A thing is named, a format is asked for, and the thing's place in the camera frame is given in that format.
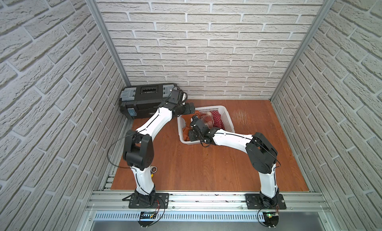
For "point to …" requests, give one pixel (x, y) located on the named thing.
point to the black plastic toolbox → (142, 102)
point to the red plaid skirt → (207, 118)
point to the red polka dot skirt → (218, 122)
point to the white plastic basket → (226, 120)
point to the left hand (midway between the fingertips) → (191, 106)
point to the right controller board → (271, 219)
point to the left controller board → (146, 218)
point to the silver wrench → (153, 167)
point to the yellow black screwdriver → (151, 175)
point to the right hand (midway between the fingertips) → (193, 132)
